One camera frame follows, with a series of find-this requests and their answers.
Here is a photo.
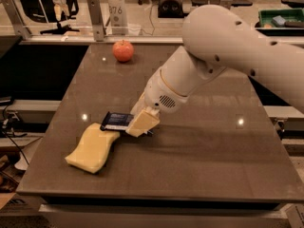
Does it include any right metal bracket post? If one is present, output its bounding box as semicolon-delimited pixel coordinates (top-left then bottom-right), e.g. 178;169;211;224
219;0;233;10

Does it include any left metal bracket post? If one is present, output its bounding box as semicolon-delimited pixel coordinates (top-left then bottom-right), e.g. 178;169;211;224
87;0;105;42

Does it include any black cable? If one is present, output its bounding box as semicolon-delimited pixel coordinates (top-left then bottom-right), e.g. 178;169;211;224
1;104;30;167

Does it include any green plastic bin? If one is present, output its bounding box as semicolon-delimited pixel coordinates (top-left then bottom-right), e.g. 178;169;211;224
255;9;304;36

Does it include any metal bracket post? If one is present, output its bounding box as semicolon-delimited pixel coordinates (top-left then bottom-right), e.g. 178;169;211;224
87;0;105;42
219;0;233;10

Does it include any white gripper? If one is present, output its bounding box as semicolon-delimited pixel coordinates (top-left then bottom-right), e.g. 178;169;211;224
125;69;188;137

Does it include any blue rxbar wrapper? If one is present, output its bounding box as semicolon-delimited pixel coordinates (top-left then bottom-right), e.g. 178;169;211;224
100;112;135;131

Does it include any far left metal post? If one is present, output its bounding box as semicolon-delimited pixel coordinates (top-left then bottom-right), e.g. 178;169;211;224
0;0;31;40

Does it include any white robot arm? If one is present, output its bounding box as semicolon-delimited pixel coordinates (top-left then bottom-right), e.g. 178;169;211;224
126;5;304;137

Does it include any white numbered pillar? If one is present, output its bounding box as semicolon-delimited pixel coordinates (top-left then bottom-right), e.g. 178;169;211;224
107;0;128;35

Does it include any red apple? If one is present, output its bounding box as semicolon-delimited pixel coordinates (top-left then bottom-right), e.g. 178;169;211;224
112;40;134;63

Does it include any yellow sponge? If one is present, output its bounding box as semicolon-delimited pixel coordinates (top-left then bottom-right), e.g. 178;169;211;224
65;123;120;174

